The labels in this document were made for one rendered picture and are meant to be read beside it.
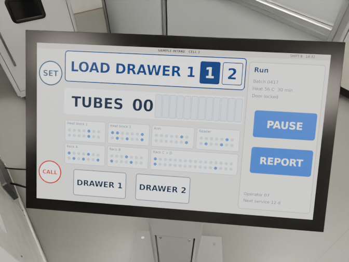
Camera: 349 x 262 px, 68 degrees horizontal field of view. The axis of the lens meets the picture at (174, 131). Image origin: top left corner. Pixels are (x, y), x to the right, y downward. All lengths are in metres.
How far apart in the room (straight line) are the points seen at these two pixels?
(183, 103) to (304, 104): 0.19
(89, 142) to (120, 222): 1.13
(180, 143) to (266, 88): 0.16
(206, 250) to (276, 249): 0.37
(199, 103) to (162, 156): 0.11
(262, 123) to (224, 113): 0.06
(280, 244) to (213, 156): 1.19
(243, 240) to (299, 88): 1.17
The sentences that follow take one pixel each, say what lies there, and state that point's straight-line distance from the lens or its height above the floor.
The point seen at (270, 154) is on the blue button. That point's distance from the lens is 0.45.
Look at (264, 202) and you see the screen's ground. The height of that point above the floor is 0.99.
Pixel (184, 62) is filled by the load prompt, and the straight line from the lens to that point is 0.43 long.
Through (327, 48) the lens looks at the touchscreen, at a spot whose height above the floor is 1.19.
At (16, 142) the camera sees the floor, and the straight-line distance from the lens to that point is 2.18.
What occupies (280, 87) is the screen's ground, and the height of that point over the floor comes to 1.14.
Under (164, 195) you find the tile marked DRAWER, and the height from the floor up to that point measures 0.99.
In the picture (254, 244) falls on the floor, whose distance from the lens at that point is 1.54.
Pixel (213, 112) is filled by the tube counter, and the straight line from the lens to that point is 0.43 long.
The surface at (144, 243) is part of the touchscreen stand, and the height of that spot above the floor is 0.03.
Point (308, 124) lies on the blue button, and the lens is 0.47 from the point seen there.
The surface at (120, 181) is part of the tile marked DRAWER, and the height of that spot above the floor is 1.01.
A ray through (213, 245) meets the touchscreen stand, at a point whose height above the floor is 0.03.
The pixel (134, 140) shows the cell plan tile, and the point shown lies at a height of 1.07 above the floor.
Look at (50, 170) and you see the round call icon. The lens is 0.51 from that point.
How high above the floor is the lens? 1.39
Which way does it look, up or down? 46 degrees down
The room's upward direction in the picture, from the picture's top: straight up
